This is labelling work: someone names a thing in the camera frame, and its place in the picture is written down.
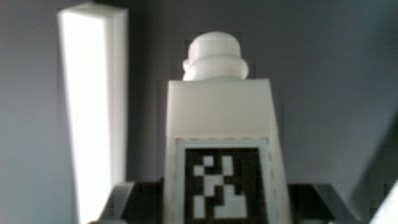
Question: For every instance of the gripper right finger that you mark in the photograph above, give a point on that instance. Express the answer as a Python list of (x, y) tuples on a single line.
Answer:
[(319, 207)]

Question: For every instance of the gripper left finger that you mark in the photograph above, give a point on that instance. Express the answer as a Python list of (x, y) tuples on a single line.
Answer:
[(134, 204)]

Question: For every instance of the white L-shaped obstacle fence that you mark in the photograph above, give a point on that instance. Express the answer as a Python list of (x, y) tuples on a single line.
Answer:
[(93, 27)]

